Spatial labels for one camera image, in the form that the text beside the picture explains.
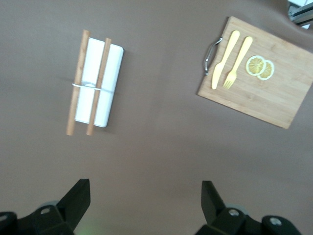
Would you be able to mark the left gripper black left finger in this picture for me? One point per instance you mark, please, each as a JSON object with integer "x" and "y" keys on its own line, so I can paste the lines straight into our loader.
{"x": 49, "y": 220}

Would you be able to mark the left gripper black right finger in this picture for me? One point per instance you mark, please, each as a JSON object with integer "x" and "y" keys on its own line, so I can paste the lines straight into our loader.
{"x": 227, "y": 222}

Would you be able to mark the brown table mat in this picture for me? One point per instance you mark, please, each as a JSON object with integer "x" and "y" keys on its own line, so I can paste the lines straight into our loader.
{"x": 156, "y": 159}

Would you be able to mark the wooden rod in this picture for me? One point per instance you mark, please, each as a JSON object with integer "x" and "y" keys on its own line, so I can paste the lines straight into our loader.
{"x": 78, "y": 80}
{"x": 99, "y": 85}

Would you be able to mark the partly covered lemon slice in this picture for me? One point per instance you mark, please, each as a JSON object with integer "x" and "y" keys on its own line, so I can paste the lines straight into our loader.
{"x": 269, "y": 72}

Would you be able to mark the white rectangular tray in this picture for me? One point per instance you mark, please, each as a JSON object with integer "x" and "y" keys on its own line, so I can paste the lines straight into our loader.
{"x": 108, "y": 73}

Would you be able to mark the whole-looking lemon slice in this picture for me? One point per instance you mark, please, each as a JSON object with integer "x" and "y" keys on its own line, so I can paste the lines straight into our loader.
{"x": 255, "y": 65}

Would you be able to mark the yellow plastic knife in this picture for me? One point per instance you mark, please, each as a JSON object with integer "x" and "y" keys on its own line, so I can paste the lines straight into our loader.
{"x": 223, "y": 61}

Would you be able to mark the yellow plastic fork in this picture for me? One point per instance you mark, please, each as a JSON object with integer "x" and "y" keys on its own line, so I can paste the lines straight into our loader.
{"x": 238, "y": 61}

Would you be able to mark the aluminium profile post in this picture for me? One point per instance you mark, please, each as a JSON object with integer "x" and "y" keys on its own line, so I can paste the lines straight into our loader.
{"x": 300, "y": 12}

